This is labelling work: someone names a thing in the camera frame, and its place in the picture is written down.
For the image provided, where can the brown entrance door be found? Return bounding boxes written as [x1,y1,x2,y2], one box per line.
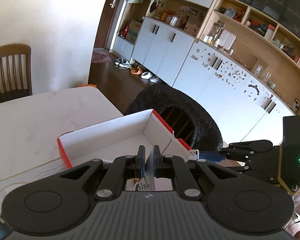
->
[94,0,119,49]

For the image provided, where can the white wall cabinet unit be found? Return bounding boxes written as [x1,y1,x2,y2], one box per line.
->
[110,0,300,144]

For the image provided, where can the brown wooden chair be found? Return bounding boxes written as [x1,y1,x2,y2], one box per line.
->
[0,44,32,103]

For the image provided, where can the red patterned door rug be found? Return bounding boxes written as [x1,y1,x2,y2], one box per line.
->
[91,48,115,63]

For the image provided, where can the orange bag in basket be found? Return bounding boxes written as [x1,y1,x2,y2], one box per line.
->
[78,84,97,88]

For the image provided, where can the cardboard box in cabinet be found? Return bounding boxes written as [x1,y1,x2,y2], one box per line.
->
[126,20,142,44]

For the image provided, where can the red cardboard box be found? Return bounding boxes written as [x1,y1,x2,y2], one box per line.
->
[57,109,194,168]

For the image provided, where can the blue wet wipes packet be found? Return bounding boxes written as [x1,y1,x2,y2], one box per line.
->
[135,152,155,192]

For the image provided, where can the black jacket on chair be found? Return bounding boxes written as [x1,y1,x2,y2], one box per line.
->
[125,84,223,151]

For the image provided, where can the sneakers on floor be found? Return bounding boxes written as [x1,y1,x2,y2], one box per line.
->
[114,57,132,69]

